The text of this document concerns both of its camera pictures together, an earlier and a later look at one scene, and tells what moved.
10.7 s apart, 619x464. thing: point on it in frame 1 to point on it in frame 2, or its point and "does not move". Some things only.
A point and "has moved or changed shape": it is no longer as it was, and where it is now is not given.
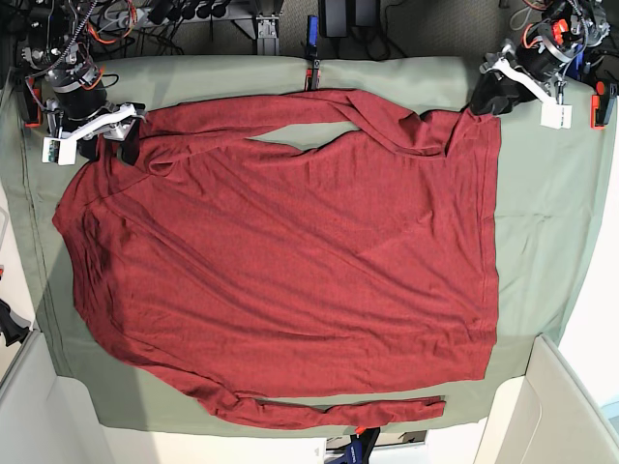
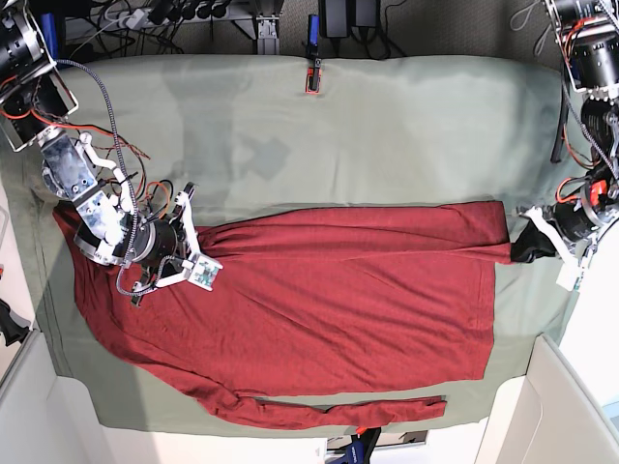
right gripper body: [535, 59] to [580, 206]
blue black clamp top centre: [312, 72] does not move
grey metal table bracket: [268, 43] does not move
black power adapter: [338, 16] does not move
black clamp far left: [12, 330] does not move
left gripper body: [74, 115] to [166, 246]
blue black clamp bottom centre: [362, 445] does not move
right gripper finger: [511, 94] to [538, 244]
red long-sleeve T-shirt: [286, 285] has moved or changed shape
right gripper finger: [487, 95] to [520, 249]
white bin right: [548, 416] does not move
